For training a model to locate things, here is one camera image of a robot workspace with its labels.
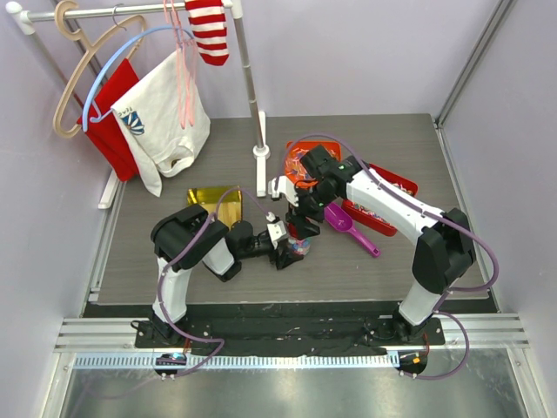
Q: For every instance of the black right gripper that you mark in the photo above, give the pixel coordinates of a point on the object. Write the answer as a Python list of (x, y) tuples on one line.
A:
[(298, 218)]

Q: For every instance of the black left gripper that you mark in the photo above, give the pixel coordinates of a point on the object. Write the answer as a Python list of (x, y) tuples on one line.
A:
[(285, 257)]

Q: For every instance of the clear plastic jar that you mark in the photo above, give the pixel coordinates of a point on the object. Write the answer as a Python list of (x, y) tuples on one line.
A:
[(299, 246)]

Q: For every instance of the purple plastic scoop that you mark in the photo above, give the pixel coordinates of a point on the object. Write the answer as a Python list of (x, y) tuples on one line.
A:
[(341, 222)]

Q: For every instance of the orange candy box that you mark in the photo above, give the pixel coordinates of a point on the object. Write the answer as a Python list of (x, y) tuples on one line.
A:
[(295, 171)]

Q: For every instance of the gold tin of star candies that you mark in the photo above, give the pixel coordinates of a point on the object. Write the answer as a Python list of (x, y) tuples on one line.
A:
[(231, 208)]

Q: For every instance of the red jar lid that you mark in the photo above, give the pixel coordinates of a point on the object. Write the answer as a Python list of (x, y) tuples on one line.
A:
[(298, 233)]

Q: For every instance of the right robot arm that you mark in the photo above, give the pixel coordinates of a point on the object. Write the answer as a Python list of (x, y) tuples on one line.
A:
[(443, 247)]

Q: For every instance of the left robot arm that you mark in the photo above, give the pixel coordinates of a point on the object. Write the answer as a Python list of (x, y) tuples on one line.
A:
[(193, 236)]

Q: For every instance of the red lollipop box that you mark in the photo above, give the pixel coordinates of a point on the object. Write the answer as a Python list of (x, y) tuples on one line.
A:
[(371, 219)]

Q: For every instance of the white cloth bag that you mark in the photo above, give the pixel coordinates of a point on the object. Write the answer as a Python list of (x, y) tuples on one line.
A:
[(147, 115)]

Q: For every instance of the red white striped sock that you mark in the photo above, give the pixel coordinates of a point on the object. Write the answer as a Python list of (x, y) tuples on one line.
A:
[(208, 26)]

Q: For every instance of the red cloth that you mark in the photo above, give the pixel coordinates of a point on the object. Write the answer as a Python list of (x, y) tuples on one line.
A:
[(106, 134)]

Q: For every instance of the wooden clothes hanger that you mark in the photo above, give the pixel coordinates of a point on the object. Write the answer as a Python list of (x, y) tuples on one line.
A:
[(87, 65)]

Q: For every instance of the white clothes rack stand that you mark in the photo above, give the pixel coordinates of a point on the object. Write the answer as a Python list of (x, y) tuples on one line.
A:
[(25, 21)]

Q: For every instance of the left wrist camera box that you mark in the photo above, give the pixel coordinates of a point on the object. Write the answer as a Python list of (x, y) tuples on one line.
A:
[(276, 230)]

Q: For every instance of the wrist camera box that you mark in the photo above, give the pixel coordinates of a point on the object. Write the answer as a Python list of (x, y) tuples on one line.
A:
[(276, 230), (281, 187)]

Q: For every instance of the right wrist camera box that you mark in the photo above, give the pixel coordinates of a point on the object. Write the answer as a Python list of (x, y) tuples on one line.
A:
[(281, 187)]

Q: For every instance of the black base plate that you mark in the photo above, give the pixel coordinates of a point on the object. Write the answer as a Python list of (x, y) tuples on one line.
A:
[(288, 330)]

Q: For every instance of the pink wire hanger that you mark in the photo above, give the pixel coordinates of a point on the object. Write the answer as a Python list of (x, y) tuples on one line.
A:
[(186, 57)]

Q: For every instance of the aluminium rail frame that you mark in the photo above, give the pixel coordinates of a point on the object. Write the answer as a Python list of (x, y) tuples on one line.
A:
[(482, 370)]

